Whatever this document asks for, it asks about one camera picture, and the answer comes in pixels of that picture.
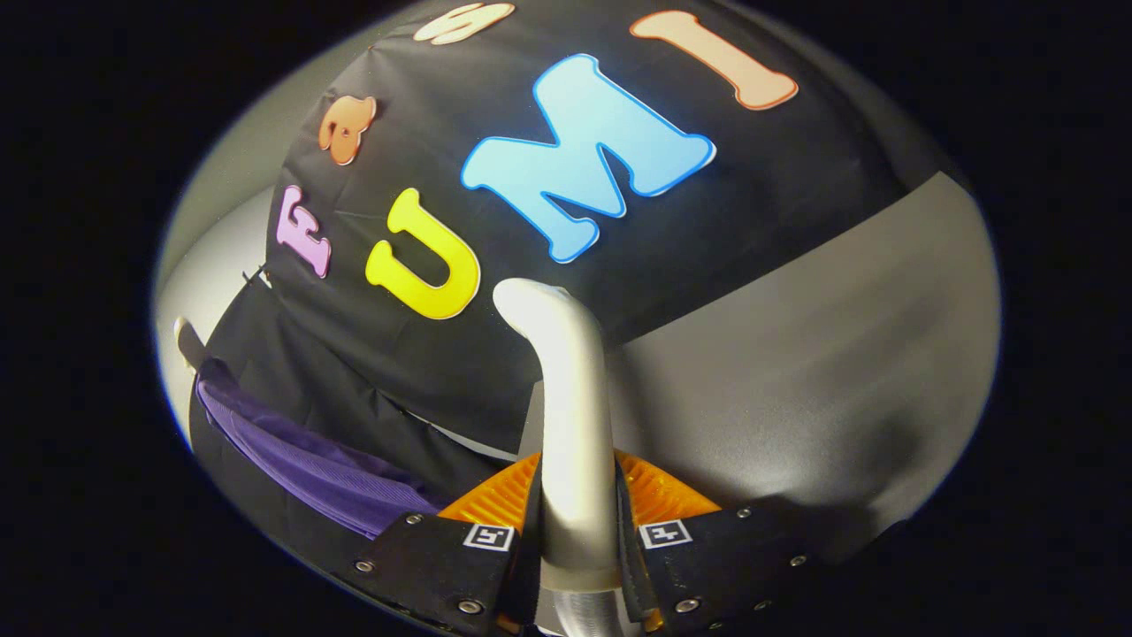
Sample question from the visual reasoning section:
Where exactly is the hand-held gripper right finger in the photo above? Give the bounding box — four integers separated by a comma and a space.
615, 449, 832, 633

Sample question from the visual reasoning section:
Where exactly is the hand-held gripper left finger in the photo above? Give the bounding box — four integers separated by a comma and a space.
354, 453, 542, 636

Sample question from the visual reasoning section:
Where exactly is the purple corduroy jacket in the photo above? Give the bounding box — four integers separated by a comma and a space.
195, 358, 443, 539

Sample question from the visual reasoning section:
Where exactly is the white garment steamer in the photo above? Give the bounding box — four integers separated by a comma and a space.
493, 278, 624, 637

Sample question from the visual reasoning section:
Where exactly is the white clothes hanger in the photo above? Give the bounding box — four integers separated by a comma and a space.
174, 317, 209, 372

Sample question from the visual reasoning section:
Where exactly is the grey cabinet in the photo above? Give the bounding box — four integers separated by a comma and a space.
517, 173, 1000, 541

